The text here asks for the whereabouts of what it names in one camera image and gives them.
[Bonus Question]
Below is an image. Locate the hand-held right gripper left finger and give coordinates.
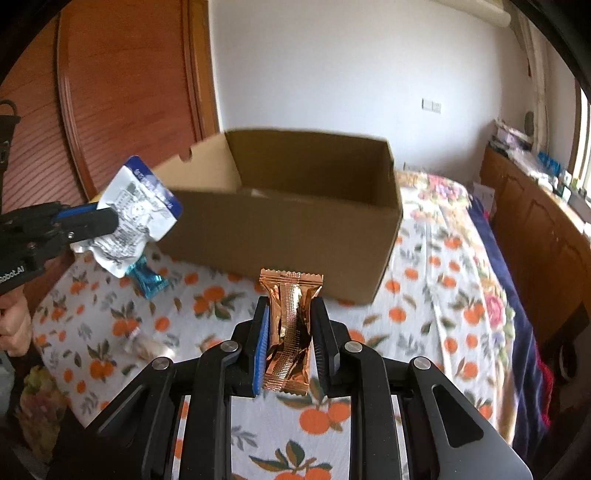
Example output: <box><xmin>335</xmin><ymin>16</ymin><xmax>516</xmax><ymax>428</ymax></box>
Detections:
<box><xmin>53</xmin><ymin>298</ymin><xmax>271</xmax><ymax>480</ymax></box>

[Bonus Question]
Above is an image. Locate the floral quilt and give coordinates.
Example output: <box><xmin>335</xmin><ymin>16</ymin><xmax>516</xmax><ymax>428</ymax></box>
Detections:
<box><xmin>396</xmin><ymin>171</ymin><xmax>519</xmax><ymax>444</ymax></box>

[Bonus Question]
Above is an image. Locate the teal candy packet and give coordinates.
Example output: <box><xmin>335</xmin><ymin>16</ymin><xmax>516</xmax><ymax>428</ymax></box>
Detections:
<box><xmin>126</xmin><ymin>256</ymin><xmax>168</xmax><ymax>301</ymax></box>

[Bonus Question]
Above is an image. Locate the long wooden cabinet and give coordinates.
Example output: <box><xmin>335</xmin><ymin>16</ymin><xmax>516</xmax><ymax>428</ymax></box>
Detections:
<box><xmin>479</xmin><ymin>145</ymin><xmax>591</xmax><ymax>372</ymax></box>

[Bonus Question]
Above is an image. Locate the blue and white snack packet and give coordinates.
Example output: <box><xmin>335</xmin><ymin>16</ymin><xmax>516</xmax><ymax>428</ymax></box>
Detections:
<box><xmin>69</xmin><ymin>156</ymin><xmax>184</xmax><ymax>278</ymax></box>

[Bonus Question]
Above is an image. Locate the floral cloth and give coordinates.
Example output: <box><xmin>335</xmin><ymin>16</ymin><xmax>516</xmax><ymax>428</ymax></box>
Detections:
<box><xmin>13</xmin><ymin>364</ymin><xmax>71</xmax><ymax>463</ymax></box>

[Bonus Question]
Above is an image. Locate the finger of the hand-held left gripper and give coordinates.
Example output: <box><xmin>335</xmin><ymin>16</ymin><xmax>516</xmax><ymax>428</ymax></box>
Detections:
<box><xmin>50</xmin><ymin>202</ymin><xmax>105</xmax><ymax>223</ymax></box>
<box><xmin>59</xmin><ymin>208</ymin><xmax>121</xmax><ymax>244</ymax></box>

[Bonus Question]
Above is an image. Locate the black strap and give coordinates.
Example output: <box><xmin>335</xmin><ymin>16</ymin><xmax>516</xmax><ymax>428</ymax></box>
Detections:
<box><xmin>0</xmin><ymin>100</ymin><xmax>22</xmax><ymax>172</ymax></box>

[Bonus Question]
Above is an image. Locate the orange fruit print sheet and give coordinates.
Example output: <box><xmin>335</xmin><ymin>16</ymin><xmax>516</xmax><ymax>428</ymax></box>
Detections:
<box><xmin>32</xmin><ymin>203</ymin><xmax>506</xmax><ymax>480</ymax></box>

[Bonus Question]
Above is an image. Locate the stack of boxes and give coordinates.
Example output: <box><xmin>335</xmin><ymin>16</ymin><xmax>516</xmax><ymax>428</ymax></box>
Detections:
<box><xmin>489</xmin><ymin>117</ymin><xmax>533</xmax><ymax>152</ymax></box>

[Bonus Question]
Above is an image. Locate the white air conditioner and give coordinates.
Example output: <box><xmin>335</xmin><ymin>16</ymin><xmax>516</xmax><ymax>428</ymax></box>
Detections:
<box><xmin>480</xmin><ymin>0</ymin><xmax>513</xmax><ymax>27</ymax></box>

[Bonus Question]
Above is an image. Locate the white bag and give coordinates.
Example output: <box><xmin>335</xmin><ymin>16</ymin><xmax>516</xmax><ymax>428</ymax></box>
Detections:
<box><xmin>472</xmin><ymin>182</ymin><xmax>496</xmax><ymax>216</ymax></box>

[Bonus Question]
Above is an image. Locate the row of small bottles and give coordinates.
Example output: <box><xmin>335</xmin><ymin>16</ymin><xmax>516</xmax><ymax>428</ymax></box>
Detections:
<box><xmin>537</xmin><ymin>150</ymin><xmax>588</xmax><ymax>195</ymax></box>

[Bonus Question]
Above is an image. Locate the dark blue blanket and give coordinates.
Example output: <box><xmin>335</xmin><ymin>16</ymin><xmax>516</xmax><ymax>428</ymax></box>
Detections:
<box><xmin>467</xmin><ymin>194</ymin><xmax>556</xmax><ymax>459</ymax></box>

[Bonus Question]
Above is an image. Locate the person's left hand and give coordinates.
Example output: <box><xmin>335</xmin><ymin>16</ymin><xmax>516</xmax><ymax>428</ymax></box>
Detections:
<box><xmin>0</xmin><ymin>294</ymin><xmax>35</xmax><ymax>357</ymax></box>

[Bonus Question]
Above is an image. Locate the patterned beige curtain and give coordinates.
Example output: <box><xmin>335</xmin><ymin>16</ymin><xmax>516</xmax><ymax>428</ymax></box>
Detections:
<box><xmin>521</xmin><ymin>18</ymin><xmax>551</xmax><ymax>154</ymax></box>

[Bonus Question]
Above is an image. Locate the brown cardboard box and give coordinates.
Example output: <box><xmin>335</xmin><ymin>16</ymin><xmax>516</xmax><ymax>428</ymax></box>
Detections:
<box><xmin>95</xmin><ymin>128</ymin><xmax>404</xmax><ymax>305</ymax></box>

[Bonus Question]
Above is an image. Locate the clear pale snack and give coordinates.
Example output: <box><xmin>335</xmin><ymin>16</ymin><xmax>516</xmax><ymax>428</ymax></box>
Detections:
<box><xmin>121</xmin><ymin>327</ymin><xmax>177</xmax><ymax>361</ymax></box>

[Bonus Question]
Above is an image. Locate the copper foil snack packet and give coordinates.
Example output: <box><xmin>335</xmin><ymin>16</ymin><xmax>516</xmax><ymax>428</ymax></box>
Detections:
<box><xmin>259</xmin><ymin>268</ymin><xmax>325</xmax><ymax>397</ymax></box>

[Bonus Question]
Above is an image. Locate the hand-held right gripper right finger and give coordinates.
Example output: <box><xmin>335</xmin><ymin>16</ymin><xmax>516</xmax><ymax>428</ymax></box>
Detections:
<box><xmin>311</xmin><ymin>299</ymin><xmax>536</xmax><ymax>480</ymax></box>

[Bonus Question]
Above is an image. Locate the wooden framed window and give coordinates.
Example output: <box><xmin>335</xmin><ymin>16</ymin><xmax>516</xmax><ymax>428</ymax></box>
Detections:
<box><xmin>570</xmin><ymin>78</ymin><xmax>591</xmax><ymax>186</ymax></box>

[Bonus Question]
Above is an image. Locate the red cloth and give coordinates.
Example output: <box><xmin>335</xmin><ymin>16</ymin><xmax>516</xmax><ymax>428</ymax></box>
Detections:
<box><xmin>537</xmin><ymin>355</ymin><xmax>556</xmax><ymax>431</ymax></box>

